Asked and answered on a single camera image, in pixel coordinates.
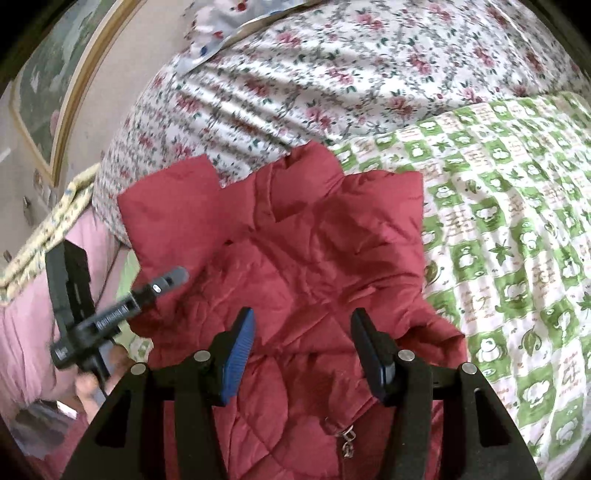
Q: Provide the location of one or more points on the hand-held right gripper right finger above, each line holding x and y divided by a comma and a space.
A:
369, 353

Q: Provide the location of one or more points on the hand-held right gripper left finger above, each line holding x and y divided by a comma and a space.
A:
238, 355

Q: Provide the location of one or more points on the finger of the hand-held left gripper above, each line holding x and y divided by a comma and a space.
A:
159, 286

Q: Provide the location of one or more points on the red quilted blanket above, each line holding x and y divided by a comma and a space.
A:
300, 240

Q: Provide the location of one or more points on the person's left hand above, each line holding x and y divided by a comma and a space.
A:
90, 392

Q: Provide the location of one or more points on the yellow floral cloth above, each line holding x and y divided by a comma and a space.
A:
46, 230

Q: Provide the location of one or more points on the pink quilt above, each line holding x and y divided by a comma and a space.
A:
27, 346

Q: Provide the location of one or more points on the grey cloth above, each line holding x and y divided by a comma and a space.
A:
41, 424

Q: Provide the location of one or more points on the green checked blanket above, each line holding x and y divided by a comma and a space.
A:
508, 230

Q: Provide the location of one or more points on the blue floral pillow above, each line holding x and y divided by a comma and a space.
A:
221, 27

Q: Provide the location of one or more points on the rose floral quilt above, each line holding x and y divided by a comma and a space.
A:
323, 69

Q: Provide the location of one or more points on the framed wall picture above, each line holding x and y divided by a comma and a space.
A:
51, 83

